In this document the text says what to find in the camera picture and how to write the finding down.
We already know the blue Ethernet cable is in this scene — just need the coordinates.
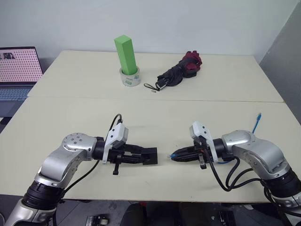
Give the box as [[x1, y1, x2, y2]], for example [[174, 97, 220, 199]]
[[166, 113, 263, 165]]

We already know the grey partition panel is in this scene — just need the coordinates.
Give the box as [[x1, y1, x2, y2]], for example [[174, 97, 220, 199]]
[[258, 0, 301, 151]]

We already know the clear tape roll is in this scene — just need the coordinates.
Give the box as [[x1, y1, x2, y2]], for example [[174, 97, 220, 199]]
[[119, 66, 142, 87]]

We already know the folded black and red umbrella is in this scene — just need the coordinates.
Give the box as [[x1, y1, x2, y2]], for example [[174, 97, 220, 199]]
[[143, 50, 203, 93]]

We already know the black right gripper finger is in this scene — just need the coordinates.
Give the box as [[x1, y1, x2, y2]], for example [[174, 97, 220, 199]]
[[171, 154, 200, 163], [173, 145, 195, 155]]

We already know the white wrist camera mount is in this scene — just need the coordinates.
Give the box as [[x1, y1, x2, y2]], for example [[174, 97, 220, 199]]
[[103, 124, 130, 164], [189, 121, 218, 163]]

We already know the small black box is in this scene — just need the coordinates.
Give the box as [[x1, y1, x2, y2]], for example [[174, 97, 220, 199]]
[[140, 146, 158, 165]]

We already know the black device on floor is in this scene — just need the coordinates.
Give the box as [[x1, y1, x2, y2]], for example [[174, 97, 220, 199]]
[[86, 213, 110, 226]]

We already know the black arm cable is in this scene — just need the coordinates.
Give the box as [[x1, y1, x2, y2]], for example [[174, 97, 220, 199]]
[[61, 113, 124, 196], [204, 143, 268, 193]]

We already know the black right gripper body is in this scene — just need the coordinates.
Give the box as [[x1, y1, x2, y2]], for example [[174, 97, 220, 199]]
[[192, 137, 214, 170]]

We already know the open laptop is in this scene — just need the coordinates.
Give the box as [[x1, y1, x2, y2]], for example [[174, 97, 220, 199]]
[[0, 46, 44, 125]]

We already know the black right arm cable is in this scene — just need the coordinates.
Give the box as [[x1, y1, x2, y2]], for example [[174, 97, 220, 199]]
[[204, 143, 268, 193]]

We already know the dark rounded shape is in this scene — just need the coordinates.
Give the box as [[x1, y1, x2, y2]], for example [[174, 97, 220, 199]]
[[123, 202, 148, 226]]

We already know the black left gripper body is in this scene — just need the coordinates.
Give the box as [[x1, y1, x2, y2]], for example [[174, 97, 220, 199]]
[[107, 144, 129, 176]]

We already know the tall green box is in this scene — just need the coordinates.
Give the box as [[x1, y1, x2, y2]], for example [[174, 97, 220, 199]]
[[114, 34, 138, 76]]

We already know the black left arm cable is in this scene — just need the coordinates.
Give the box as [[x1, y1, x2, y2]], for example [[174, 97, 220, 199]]
[[61, 113, 124, 196]]

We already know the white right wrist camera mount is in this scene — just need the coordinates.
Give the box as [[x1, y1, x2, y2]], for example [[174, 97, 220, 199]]
[[189, 121, 218, 163]]

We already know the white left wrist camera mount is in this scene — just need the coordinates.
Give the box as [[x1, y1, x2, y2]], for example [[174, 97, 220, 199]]
[[103, 124, 130, 164]]

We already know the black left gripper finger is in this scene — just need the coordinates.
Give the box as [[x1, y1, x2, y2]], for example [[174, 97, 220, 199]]
[[123, 154, 149, 165], [124, 145, 148, 154]]

